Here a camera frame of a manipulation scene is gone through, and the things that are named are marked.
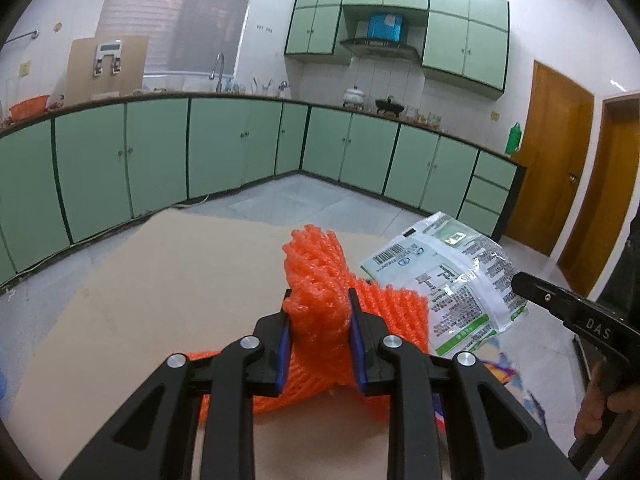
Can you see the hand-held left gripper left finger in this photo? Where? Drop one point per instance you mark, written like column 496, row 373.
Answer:
column 283, row 355

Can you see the chrome kitchen faucet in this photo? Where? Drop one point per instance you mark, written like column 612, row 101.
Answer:
column 218, row 70

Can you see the yellow wall outlet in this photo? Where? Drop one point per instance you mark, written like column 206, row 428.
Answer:
column 25, row 69

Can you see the green white plastic package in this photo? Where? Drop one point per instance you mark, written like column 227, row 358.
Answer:
column 450, row 285

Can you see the person's right hand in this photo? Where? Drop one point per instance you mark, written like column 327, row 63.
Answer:
column 610, row 405

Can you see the white cooking pot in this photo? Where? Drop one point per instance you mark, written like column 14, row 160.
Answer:
column 355, row 97

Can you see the green bottle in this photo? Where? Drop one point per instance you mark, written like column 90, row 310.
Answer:
column 513, row 140

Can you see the large orange foam net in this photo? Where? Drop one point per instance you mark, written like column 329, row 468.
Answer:
column 317, row 280

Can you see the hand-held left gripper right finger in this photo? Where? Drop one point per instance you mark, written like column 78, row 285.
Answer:
column 359, row 355

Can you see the black wok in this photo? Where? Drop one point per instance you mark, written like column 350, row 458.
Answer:
column 389, row 105

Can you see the cardboard board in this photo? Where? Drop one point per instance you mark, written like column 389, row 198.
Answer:
column 80, row 75

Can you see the orange basin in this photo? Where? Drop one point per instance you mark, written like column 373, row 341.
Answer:
column 29, row 108

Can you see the green base cabinets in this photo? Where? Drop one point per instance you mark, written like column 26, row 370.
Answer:
column 150, row 150

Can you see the row of glass jars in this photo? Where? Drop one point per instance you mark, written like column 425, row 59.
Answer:
column 424, row 117

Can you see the floral tablecloth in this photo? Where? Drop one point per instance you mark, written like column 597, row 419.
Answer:
column 530, row 405

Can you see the metal wall rail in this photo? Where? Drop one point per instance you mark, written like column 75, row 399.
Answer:
column 22, row 36

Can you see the white plastic bracket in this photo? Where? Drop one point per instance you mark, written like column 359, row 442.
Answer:
column 109, row 50

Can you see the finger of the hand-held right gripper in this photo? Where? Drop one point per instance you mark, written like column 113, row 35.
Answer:
column 537, row 292

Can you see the blue box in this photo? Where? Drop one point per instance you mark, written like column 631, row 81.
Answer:
column 385, row 27

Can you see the plain wooden door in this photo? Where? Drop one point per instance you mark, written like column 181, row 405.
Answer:
column 607, row 185

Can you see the green wall cabinets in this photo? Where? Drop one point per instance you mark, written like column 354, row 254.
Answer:
column 450, row 35

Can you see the utensil rack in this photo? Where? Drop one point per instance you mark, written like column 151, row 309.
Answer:
column 261, row 87

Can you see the beige tablecloth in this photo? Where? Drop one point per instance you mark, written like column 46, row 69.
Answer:
column 150, row 280

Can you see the window with blinds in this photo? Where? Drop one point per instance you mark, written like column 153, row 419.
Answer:
column 200, row 15

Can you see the black range hood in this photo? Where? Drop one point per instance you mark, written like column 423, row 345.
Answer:
column 380, row 47

